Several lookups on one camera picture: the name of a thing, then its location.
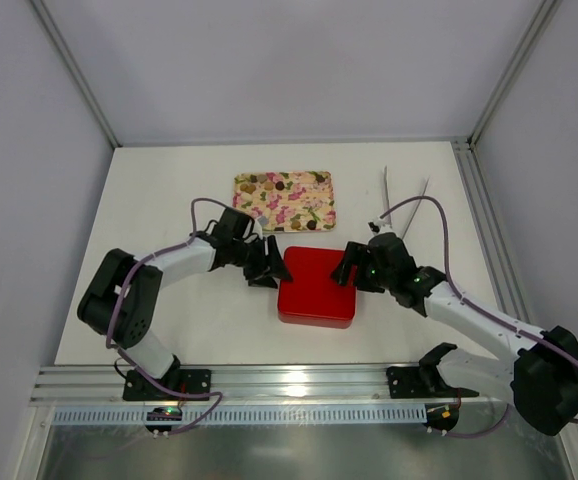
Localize metal tongs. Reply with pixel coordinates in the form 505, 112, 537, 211
379, 166, 433, 239

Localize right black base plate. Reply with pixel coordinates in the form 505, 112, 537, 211
386, 365, 479, 399

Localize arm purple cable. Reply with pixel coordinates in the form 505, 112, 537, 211
106, 197, 226, 434
376, 195, 578, 441

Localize aluminium rail front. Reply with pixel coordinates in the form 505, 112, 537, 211
31, 362, 578, 406

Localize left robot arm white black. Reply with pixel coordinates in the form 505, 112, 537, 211
77, 208, 293, 402

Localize red tin lid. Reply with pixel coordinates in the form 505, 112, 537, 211
277, 246, 356, 329

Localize slotted cable duct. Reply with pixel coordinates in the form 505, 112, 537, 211
51, 403, 427, 427

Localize aluminium rail right side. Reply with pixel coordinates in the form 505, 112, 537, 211
451, 139, 534, 324

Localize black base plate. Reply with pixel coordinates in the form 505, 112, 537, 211
122, 368, 212, 402
386, 365, 479, 399

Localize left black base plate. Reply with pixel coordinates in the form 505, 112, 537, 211
122, 368, 212, 402

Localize aluminium rail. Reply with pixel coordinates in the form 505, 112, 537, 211
451, 139, 534, 324
31, 362, 578, 406

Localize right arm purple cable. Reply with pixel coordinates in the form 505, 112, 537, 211
376, 195, 578, 441

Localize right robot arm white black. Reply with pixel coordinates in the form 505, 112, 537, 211
331, 231, 578, 436

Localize floral tray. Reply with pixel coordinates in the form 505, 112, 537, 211
232, 171, 337, 233

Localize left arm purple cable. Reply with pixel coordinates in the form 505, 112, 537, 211
106, 197, 226, 434

